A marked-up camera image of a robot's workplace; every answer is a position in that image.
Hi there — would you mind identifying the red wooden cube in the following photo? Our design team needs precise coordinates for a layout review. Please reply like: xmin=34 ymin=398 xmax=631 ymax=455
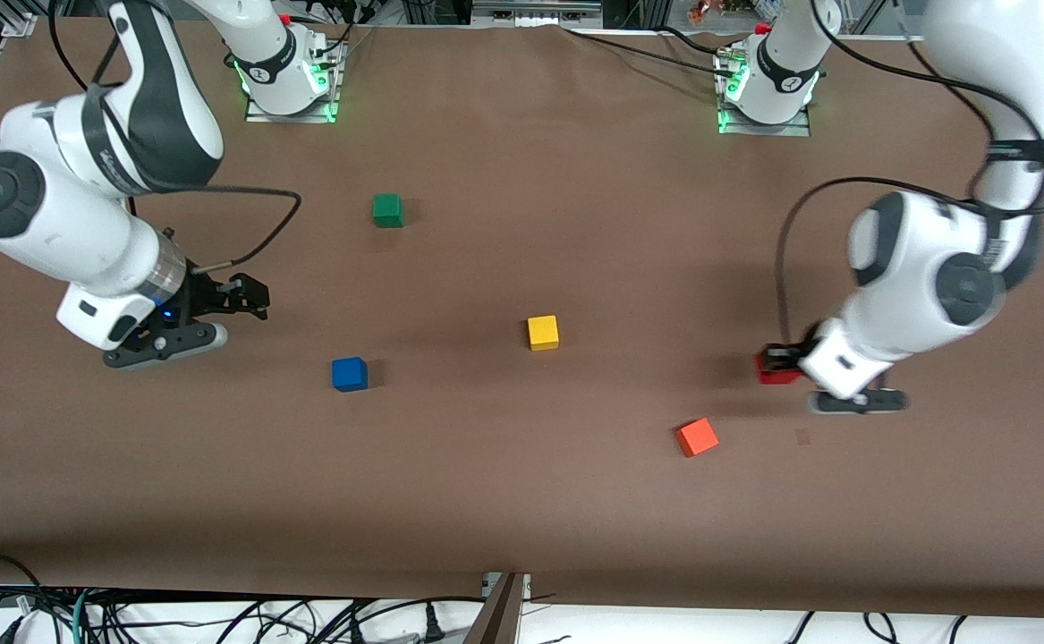
xmin=755 ymin=349 xmax=802 ymax=386

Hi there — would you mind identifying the orange wooden cube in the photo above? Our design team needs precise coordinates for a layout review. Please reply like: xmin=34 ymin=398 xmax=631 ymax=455
xmin=675 ymin=418 xmax=720 ymax=459

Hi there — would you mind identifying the brown paper table cover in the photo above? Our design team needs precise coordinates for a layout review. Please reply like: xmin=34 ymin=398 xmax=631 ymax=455
xmin=0 ymin=16 xmax=1044 ymax=620

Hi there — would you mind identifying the dark angled bar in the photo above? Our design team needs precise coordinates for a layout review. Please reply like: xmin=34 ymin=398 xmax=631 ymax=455
xmin=463 ymin=572 xmax=525 ymax=644

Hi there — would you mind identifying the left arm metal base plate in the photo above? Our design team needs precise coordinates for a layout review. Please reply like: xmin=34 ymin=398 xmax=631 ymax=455
xmin=716 ymin=45 xmax=812 ymax=138

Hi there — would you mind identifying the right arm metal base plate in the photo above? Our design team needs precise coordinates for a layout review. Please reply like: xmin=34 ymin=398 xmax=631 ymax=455
xmin=245 ymin=39 xmax=344 ymax=124

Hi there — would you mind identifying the black cable across table cover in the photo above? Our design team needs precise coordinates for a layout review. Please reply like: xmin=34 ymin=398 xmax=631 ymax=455
xmin=561 ymin=26 xmax=739 ymax=80

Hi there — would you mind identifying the small silver bracket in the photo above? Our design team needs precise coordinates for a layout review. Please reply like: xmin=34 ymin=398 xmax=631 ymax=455
xmin=482 ymin=572 xmax=532 ymax=600

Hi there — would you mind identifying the black cable with plug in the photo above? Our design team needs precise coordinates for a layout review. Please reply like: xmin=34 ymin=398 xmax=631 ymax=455
xmin=353 ymin=597 xmax=487 ymax=644

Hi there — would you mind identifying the aluminium frame rail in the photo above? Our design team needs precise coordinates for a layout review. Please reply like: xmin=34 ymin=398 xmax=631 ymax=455
xmin=471 ymin=0 xmax=605 ymax=27

